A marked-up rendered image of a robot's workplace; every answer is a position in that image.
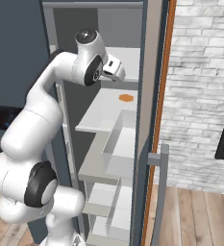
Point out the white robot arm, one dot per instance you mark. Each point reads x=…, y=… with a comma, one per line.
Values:
x=36, y=121

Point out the dark blue-grey fridge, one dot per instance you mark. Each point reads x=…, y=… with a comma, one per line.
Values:
x=81, y=102

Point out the fridge door with wooden edge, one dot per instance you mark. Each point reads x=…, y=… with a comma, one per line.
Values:
x=148, y=80

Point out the clear fridge drawer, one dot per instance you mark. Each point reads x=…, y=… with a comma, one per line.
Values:
x=123, y=150

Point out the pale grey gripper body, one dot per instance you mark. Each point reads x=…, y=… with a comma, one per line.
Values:
x=119, y=73

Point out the orange fruit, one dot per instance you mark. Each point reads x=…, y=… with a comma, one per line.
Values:
x=125, y=97

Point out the wide white fridge shelf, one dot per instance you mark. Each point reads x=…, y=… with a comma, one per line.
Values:
x=107, y=112

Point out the grey fridge shelf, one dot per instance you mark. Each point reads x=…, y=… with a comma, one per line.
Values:
x=92, y=163

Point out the fridge door with dark dispenser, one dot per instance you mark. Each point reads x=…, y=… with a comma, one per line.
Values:
x=14, y=48

